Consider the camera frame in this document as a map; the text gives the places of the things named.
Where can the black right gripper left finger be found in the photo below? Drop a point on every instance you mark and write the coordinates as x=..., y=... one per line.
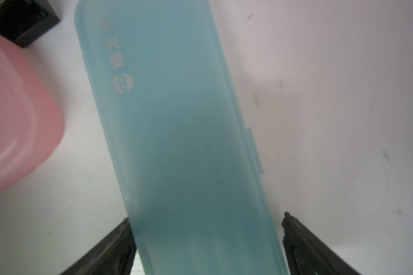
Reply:
x=113, y=255

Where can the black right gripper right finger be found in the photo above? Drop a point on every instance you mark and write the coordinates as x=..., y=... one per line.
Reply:
x=307, y=255

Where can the teal pencil case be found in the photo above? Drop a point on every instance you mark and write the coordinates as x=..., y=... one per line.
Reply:
x=188, y=168

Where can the pink pencil case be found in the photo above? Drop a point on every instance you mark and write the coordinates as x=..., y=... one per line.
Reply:
x=31, y=124

